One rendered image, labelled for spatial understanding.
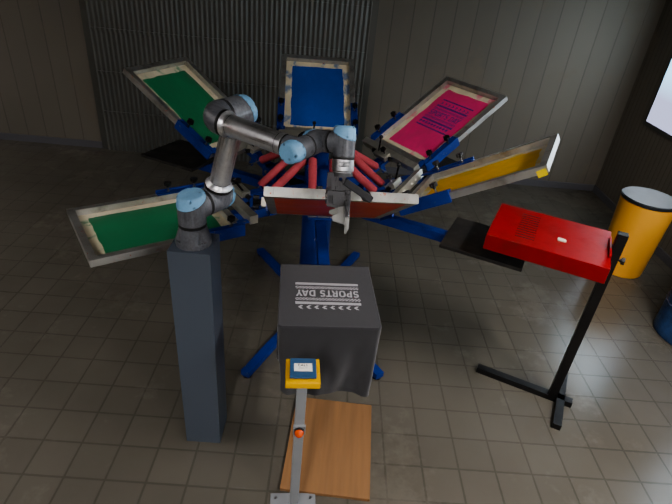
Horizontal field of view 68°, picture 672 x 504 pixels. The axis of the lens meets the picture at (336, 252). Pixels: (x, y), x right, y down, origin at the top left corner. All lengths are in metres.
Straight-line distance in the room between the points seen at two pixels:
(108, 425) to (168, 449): 0.38
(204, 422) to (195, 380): 0.30
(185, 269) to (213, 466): 1.13
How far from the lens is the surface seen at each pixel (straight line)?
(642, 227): 4.97
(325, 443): 2.92
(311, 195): 1.86
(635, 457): 3.52
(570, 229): 3.07
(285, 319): 2.17
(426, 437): 3.07
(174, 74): 3.87
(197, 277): 2.21
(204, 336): 2.41
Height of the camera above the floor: 2.33
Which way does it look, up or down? 31 degrees down
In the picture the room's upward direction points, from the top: 6 degrees clockwise
